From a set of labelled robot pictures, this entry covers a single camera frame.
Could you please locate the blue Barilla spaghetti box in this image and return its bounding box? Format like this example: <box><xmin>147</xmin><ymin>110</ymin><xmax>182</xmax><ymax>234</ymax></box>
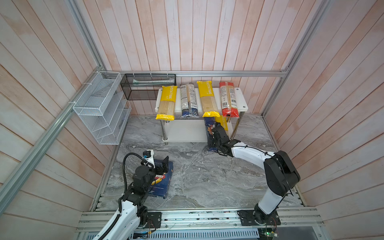
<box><xmin>204</xmin><ymin>117</ymin><xmax>218</xmax><ymax>152</ymax></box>

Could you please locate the white wire mesh organizer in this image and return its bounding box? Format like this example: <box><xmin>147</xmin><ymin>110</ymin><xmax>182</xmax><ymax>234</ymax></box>
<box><xmin>73</xmin><ymin>72</ymin><xmax>132</xmax><ymax>145</ymax></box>

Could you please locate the red spaghetti bag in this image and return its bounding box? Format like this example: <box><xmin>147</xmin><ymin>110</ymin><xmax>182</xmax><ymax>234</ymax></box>
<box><xmin>220</xmin><ymin>82</ymin><xmax>240</xmax><ymax>118</ymax></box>

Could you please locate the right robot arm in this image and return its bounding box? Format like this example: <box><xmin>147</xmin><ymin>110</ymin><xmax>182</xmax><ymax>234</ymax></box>
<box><xmin>212</xmin><ymin>123</ymin><xmax>301</xmax><ymax>225</ymax></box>

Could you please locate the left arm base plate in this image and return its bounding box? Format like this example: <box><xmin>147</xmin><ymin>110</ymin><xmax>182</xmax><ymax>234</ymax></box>
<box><xmin>138</xmin><ymin>212</ymin><xmax>162</xmax><ymax>229</ymax></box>

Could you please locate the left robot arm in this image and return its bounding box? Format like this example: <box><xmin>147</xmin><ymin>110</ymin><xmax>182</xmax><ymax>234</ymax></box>
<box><xmin>94</xmin><ymin>150</ymin><xmax>170</xmax><ymax>240</ymax></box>

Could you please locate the yellow Pastatime spaghetti bag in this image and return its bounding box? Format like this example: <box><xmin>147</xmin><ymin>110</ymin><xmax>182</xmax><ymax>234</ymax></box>
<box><xmin>197</xmin><ymin>81</ymin><xmax>220</xmax><ymax>118</ymax></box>
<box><xmin>156</xmin><ymin>86</ymin><xmax>178</xmax><ymax>121</ymax></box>
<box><xmin>215</xmin><ymin>116</ymin><xmax>229</xmax><ymax>135</ymax></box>

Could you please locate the dark blue spaghetti bag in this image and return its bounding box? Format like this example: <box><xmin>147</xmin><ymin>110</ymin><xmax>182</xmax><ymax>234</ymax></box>
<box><xmin>180</xmin><ymin>83</ymin><xmax>199</xmax><ymax>118</ymax></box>

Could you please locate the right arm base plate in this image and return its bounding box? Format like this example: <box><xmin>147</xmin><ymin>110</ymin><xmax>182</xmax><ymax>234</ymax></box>
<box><xmin>237</xmin><ymin>210</ymin><xmax>281</xmax><ymax>226</ymax></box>

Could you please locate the blue Barilla rigatoni box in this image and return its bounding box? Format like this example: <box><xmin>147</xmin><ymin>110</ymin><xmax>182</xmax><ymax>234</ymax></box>
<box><xmin>149</xmin><ymin>161</ymin><xmax>174</xmax><ymax>199</ymax></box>

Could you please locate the aluminium mounting rail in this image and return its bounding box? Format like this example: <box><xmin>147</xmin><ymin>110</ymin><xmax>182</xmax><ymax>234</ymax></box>
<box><xmin>74</xmin><ymin>206</ymin><xmax>326</xmax><ymax>233</ymax></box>

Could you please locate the white two-tier shelf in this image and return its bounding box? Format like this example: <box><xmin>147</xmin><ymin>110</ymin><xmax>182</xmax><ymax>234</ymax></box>
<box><xmin>161</xmin><ymin>88</ymin><xmax>249</xmax><ymax>143</ymax></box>

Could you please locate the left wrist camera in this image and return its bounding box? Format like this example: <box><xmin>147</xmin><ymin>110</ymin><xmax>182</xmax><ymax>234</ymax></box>
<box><xmin>141</xmin><ymin>150</ymin><xmax>155</xmax><ymax>169</ymax></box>

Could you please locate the black mesh wall basket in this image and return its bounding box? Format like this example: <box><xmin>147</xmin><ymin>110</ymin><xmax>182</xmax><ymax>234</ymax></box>
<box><xmin>120</xmin><ymin>73</ymin><xmax>177</xmax><ymax>101</ymax></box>

